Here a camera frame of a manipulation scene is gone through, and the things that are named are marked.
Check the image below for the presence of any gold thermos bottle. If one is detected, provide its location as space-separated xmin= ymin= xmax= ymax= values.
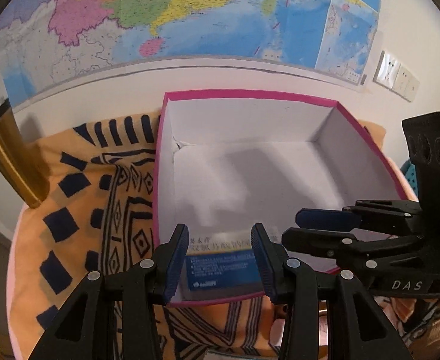
xmin=0 ymin=99 xmax=50 ymax=209

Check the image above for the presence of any blue white medicine box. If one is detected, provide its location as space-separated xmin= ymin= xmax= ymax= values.
xmin=182 ymin=231 xmax=261 ymax=298

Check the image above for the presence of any pink cardboard box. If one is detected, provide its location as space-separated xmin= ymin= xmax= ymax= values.
xmin=154 ymin=89 xmax=407 ymax=258

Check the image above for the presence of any orange patterned tablecloth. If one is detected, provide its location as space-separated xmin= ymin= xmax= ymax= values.
xmin=8 ymin=114 xmax=440 ymax=360

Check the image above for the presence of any blue plastic basket shelf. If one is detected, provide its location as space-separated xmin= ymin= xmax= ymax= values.
xmin=401 ymin=160 xmax=418 ymax=194

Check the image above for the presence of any white wall socket panel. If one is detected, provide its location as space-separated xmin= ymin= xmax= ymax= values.
xmin=373 ymin=50 xmax=401 ymax=89

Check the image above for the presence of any colourful wall map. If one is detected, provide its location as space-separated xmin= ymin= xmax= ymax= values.
xmin=0 ymin=0 xmax=381 ymax=106

